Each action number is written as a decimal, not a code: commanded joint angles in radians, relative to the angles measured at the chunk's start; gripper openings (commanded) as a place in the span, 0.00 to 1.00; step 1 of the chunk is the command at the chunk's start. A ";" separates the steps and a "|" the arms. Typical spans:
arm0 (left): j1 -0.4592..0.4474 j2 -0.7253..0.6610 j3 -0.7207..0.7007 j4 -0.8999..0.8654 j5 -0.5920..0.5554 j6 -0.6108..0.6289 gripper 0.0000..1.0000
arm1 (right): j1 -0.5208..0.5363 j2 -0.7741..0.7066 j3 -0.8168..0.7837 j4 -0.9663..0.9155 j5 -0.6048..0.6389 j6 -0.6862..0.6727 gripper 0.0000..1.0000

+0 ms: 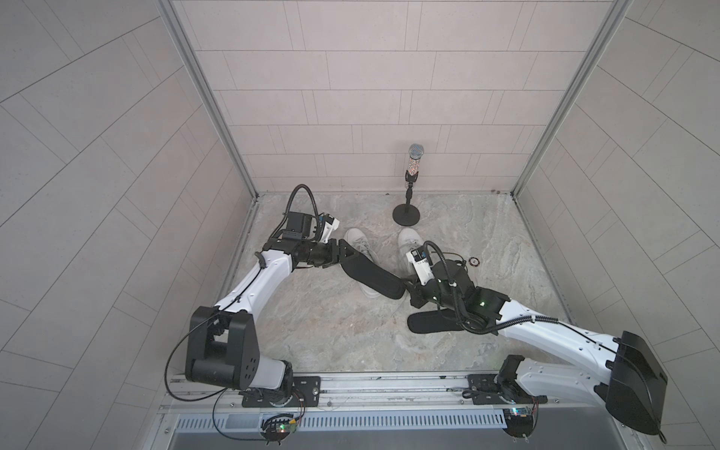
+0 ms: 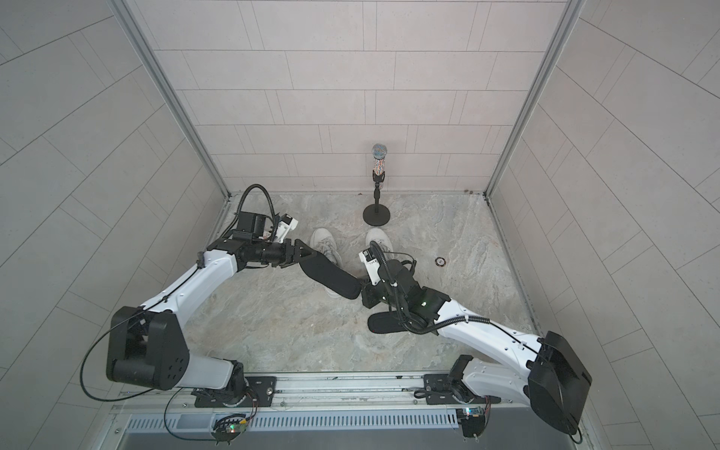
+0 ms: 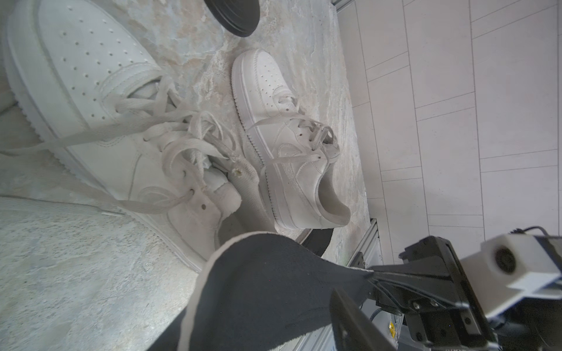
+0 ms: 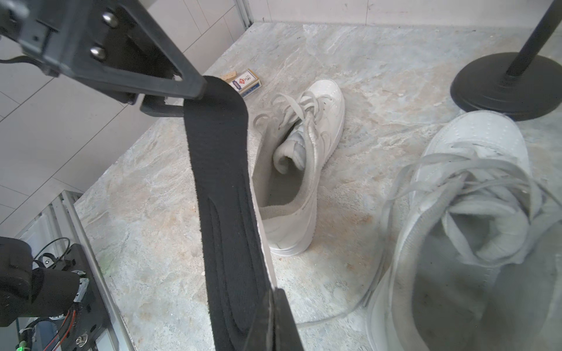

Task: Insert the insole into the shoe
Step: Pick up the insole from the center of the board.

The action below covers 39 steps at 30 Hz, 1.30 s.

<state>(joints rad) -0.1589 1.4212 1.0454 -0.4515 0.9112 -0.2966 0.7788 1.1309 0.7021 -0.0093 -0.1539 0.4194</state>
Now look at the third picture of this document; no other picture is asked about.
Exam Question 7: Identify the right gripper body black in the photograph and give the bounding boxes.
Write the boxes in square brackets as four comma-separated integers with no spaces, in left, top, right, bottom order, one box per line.
[370,236,498,350]

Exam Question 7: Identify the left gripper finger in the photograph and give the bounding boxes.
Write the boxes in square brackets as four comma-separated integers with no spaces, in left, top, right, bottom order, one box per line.
[329,288,396,351]

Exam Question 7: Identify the black insole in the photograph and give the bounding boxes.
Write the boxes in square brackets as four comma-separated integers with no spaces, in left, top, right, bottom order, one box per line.
[150,232,373,350]
[296,228,334,257]

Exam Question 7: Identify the white sneaker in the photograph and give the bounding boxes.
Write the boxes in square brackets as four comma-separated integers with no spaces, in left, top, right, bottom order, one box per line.
[231,49,351,230]
[1,1,258,271]

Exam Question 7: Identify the black stand with microphone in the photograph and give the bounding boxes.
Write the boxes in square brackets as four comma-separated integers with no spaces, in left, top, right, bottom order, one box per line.
[204,0,261,37]

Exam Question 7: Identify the aluminium mounting rail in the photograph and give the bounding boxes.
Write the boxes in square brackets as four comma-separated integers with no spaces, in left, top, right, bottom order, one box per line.
[283,219,403,350]

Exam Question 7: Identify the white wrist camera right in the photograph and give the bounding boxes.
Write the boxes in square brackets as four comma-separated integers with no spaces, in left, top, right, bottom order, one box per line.
[461,234,561,319]

